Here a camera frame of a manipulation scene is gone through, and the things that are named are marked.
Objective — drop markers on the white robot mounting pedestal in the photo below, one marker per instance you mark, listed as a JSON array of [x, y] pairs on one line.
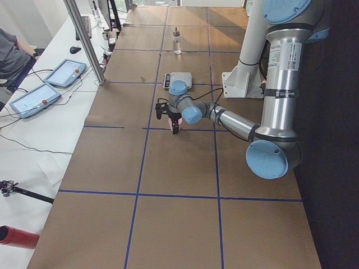
[[244, 80]]

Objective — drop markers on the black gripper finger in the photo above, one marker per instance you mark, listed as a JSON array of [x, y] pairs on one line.
[[175, 128]]

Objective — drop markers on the near blue teach pendant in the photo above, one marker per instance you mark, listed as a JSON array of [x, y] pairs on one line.
[[35, 100]]

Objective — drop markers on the seated person grey shirt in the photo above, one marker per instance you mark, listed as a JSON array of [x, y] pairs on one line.
[[17, 59]]

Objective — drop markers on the far blue teach pendant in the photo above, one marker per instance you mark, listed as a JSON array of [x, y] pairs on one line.
[[66, 73]]

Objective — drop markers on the black computer mouse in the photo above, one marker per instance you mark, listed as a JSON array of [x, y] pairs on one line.
[[74, 49]]

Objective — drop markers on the black tripod leg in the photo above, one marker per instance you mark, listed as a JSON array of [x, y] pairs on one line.
[[9, 187]]

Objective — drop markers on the aluminium frame post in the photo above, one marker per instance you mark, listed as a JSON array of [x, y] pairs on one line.
[[75, 16]]

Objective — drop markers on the pink plastic cup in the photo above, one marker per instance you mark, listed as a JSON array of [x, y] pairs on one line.
[[170, 123]]

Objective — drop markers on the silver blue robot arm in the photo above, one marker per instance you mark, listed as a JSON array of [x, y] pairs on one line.
[[269, 67]]

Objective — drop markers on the red cylinder bottle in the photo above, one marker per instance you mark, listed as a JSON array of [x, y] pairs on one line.
[[18, 238]]

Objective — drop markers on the black keyboard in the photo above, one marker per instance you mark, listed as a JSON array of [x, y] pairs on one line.
[[86, 22]]

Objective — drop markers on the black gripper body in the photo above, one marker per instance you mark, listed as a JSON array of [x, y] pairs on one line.
[[175, 116]]

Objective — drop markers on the clear glass sauce bottle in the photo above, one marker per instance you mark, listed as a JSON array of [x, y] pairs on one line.
[[176, 42]]

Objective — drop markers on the blue teach pendant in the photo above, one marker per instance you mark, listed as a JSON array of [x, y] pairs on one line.
[[35, 100], [66, 73]]

